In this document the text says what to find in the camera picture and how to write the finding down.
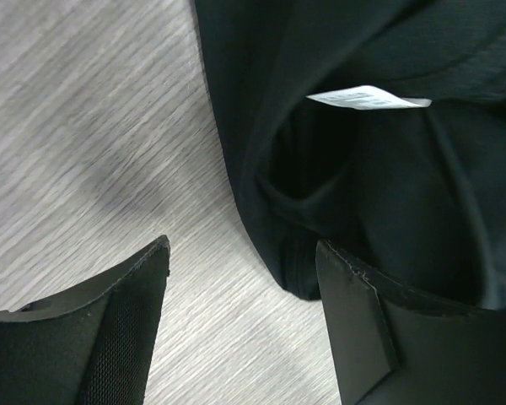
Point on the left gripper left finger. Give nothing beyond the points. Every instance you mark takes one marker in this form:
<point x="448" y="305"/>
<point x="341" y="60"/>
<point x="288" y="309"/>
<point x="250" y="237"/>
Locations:
<point x="89" y="344"/>

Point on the black t shirt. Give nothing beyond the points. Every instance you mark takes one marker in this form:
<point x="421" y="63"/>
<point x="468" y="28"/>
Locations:
<point x="377" y="125"/>

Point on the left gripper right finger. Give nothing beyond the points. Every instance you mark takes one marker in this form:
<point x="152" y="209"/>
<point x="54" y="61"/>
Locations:
<point x="393" y="344"/>

